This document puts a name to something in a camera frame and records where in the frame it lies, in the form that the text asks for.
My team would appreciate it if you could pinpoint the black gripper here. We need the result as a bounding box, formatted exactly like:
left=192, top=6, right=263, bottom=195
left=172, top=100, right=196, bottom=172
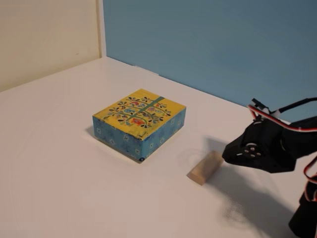
left=222, top=119, right=298, bottom=174

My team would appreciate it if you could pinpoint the wooden Jenga block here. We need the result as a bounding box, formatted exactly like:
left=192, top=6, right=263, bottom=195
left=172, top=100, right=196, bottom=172
left=186, top=150, right=224, bottom=185

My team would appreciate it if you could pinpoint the floral yellow and blue box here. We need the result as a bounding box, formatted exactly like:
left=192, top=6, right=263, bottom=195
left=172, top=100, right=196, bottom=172
left=92, top=88, right=187, bottom=164

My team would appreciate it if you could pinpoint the blue backdrop panel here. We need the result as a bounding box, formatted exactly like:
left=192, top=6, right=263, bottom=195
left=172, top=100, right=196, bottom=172
left=102, top=0, right=317, bottom=123

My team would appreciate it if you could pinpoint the red white black servo cable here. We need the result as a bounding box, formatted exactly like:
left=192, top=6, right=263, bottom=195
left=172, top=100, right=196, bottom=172
left=247, top=98, right=317, bottom=133
left=303, top=156, right=317, bottom=202

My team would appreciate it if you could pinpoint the black camera cable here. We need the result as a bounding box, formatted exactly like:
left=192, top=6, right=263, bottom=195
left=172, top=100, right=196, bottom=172
left=276, top=97, right=317, bottom=114

